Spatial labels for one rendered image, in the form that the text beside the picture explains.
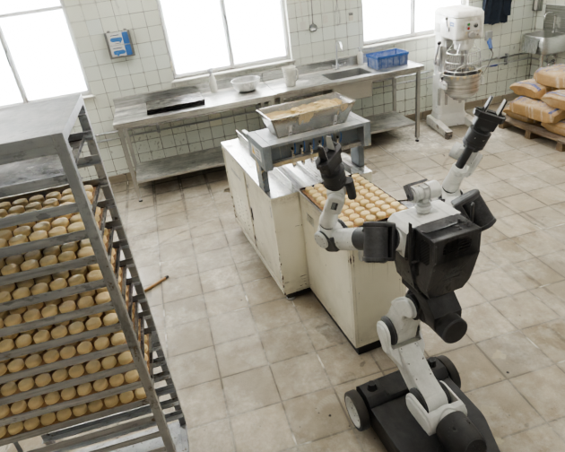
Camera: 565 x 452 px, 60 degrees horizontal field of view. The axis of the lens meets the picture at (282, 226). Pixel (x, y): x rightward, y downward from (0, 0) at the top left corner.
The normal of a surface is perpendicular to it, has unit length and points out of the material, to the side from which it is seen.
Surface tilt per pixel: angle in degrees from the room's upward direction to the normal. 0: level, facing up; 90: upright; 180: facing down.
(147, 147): 90
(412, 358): 33
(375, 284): 90
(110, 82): 90
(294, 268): 90
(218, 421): 0
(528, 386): 0
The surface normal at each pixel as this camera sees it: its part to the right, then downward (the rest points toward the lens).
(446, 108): 0.11, 0.47
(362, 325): 0.35, 0.42
